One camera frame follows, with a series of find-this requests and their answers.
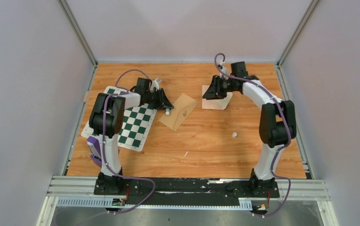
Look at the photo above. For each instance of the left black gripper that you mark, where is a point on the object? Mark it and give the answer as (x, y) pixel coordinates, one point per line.
(163, 102)

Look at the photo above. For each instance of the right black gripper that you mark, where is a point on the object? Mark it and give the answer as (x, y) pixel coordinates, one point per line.
(215, 91)

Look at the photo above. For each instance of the pink paper envelope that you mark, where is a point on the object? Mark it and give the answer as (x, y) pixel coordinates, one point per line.
(217, 104)

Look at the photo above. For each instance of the tan kraft envelope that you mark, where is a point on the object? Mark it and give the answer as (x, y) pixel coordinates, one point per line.
(183, 107)

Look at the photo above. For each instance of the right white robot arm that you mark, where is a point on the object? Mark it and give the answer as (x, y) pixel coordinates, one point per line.
(277, 126)

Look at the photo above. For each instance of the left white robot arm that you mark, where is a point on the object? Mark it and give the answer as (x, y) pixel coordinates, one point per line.
(111, 169)

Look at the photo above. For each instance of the purple plastic piece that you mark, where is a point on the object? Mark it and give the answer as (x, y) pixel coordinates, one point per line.
(95, 147)

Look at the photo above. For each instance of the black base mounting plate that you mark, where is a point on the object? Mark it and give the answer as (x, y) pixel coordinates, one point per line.
(187, 191)

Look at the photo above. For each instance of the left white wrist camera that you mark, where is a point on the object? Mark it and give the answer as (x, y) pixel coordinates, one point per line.
(155, 85)

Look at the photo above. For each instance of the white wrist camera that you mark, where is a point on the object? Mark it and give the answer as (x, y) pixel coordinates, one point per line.
(155, 85)
(224, 72)

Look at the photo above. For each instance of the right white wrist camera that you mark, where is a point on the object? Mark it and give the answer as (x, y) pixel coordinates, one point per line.
(224, 72)

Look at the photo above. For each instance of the aluminium frame rail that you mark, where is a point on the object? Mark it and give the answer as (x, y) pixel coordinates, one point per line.
(75, 191)

